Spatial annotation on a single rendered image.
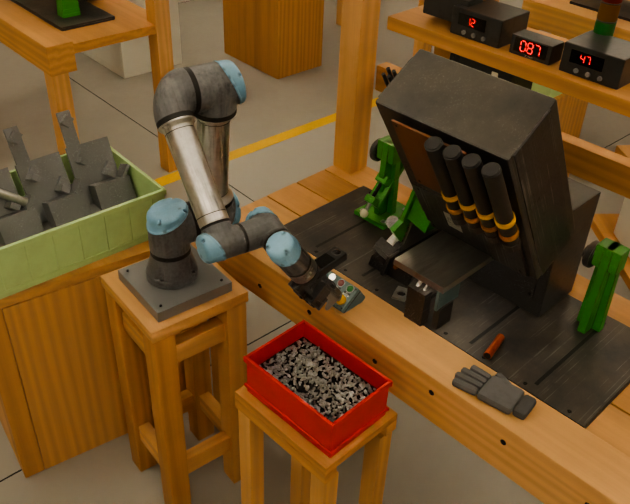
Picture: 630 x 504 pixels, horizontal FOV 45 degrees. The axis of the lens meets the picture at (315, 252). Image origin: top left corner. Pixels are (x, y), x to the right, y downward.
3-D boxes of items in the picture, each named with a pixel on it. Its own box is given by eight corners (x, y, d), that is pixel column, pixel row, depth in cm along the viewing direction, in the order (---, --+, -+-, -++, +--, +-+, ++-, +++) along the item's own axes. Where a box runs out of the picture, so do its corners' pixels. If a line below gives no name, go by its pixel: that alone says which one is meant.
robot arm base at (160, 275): (156, 295, 215) (153, 267, 209) (139, 266, 226) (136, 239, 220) (206, 281, 221) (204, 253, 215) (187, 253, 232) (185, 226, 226)
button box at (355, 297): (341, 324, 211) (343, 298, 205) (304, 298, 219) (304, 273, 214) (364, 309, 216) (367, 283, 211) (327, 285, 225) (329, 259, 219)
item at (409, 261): (442, 298, 184) (443, 288, 183) (392, 268, 194) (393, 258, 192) (530, 237, 207) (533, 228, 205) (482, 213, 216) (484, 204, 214)
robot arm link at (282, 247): (281, 221, 181) (299, 243, 176) (299, 242, 190) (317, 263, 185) (256, 242, 181) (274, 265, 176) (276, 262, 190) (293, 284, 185)
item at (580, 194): (537, 319, 210) (565, 216, 190) (450, 269, 227) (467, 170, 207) (572, 291, 221) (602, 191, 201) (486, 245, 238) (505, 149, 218)
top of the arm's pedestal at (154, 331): (152, 344, 209) (151, 333, 207) (101, 285, 229) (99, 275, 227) (248, 301, 226) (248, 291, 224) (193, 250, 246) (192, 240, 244)
